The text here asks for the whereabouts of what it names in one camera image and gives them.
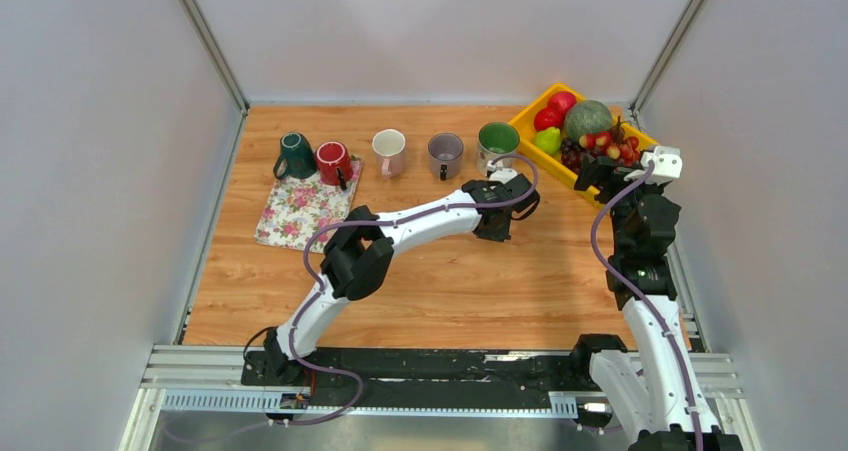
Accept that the green pear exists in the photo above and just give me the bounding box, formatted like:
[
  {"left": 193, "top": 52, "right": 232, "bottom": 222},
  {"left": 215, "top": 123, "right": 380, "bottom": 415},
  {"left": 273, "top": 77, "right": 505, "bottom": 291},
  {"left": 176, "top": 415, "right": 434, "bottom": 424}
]
[{"left": 533, "top": 127, "right": 562, "bottom": 156}]

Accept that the red cherry cluster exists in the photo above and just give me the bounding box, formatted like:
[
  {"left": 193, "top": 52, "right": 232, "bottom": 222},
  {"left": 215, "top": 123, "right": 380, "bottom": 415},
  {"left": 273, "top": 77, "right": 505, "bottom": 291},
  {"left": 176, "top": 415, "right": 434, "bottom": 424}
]
[{"left": 578, "top": 128, "right": 641, "bottom": 165}]

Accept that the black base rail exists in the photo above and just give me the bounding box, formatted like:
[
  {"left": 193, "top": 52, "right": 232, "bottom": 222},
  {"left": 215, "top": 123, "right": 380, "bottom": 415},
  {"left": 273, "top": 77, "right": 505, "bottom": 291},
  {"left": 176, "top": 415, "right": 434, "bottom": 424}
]
[{"left": 241, "top": 347, "right": 599, "bottom": 410}]

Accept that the mauve mug black handle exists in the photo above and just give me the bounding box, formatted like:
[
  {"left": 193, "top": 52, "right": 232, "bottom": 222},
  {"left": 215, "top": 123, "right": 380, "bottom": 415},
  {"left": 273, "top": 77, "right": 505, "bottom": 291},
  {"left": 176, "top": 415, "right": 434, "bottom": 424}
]
[{"left": 427, "top": 133, "right": 464, "bottom": 181}]

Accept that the red apple upper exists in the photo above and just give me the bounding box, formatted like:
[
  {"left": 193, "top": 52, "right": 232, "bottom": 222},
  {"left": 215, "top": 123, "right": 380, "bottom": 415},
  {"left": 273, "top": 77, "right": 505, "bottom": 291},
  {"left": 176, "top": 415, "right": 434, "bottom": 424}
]
[{"left": 547, "top": 91, "right": 578, "bottom": 116}]

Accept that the pink faceted mug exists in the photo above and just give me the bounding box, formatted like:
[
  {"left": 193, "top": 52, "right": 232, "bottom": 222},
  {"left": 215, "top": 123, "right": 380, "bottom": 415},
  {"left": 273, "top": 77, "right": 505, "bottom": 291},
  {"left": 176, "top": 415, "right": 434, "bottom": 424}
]
[{"left": 372, "top": 129, "right": 407, "bottom": 178}]

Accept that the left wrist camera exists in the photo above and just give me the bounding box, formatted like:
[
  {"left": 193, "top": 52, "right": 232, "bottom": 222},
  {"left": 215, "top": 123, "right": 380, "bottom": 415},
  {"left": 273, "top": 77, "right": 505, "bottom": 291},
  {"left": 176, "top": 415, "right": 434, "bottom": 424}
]
[{"left": 485, "top": 160, "right": 518, "bottom": 184}]

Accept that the dark purple grape bunch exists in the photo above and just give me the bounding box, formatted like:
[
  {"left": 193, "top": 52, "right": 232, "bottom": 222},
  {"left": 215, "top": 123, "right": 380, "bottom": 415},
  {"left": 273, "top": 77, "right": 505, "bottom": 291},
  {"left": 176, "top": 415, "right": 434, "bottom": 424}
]
[{"left": 560, "top": 134, "right": 596, "bottom": 174}]

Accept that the red apple lower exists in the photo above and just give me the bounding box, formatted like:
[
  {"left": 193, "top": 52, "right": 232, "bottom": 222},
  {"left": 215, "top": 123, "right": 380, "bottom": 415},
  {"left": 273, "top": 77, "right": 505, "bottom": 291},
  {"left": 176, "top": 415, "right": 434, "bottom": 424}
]
[{"left": 533, "top": 107, "right": 564, "bottom": 132}]

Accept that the floral serving tray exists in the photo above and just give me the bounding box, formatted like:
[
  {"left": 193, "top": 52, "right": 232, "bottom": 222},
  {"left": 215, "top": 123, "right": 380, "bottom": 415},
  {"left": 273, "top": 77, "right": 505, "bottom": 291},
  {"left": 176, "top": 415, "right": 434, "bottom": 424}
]
[{"left": 254, "top": 155, "right": 364, "bottom": 251}]

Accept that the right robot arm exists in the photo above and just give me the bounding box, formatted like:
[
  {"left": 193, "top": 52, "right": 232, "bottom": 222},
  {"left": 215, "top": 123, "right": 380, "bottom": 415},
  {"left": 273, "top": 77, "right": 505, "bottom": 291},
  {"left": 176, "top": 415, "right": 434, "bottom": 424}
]
[{"left": 570, "top": 155, "right": 743, "bottom": 450}]

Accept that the red mug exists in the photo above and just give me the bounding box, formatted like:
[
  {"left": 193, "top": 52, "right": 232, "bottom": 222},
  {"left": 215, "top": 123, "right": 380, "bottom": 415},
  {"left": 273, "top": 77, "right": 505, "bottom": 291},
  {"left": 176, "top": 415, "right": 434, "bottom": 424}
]
[{"left": 315, "top": 141, "right": 353, "bottom": 191}]

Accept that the red apple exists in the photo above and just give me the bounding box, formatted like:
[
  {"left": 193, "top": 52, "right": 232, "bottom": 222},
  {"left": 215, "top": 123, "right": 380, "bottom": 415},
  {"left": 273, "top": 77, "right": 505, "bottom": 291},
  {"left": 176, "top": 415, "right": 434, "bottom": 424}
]
[
  {"left": 547, "top": 91, "right": 578, "bottom": 116},
  {"left": 533, "top": 107, "right": 564, "bottom": 132}
]

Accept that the yellow plastic bin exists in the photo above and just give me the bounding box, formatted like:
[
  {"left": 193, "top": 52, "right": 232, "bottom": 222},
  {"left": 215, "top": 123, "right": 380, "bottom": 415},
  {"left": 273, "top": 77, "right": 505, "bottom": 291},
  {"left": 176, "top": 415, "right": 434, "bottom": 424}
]
[{"left": 508, "top": 83, "right": 659, "bottom": 207}]

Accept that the dark green mug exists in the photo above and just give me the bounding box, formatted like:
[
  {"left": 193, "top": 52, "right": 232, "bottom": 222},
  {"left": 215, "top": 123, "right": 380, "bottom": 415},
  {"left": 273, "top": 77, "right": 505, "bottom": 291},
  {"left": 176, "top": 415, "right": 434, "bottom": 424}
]
[{"left": 273, "top": 132, "right": 317, "bottom": 180}]

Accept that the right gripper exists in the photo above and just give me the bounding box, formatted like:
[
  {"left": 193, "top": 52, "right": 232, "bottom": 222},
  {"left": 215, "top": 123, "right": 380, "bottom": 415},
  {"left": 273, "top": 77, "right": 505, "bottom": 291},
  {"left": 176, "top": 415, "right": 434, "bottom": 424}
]
[{"left": 573, "top": 153, "right": 662, "bottom": 254}]

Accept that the cream floral mug green inside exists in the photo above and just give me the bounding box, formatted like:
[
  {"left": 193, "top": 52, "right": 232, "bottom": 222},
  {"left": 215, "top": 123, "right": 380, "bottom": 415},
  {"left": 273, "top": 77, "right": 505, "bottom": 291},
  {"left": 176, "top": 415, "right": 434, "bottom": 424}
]
[{"left": 476, "top": 122, "right": 520, "bottom": 176}]

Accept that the right arm base link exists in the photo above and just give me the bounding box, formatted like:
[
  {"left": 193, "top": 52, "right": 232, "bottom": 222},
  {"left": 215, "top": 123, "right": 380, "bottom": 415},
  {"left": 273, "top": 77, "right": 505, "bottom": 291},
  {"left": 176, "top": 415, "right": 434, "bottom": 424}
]
[{"left": 572, "top": 334, "right": 653, "bottom": 443}]

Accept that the green melon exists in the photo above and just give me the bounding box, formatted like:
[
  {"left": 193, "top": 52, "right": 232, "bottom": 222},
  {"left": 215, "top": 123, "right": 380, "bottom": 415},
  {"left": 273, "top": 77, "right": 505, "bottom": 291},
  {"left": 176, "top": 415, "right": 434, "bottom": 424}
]
[{"left": 564, "top": 100, "right": 613, "bottom": 141}]

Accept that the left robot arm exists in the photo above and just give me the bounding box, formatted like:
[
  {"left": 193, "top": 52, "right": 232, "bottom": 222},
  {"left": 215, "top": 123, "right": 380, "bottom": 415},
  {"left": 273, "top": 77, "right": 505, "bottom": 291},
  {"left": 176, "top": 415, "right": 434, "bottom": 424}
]
[{"left": 252, "top": 168, "right": 540, "bottom": 385}]

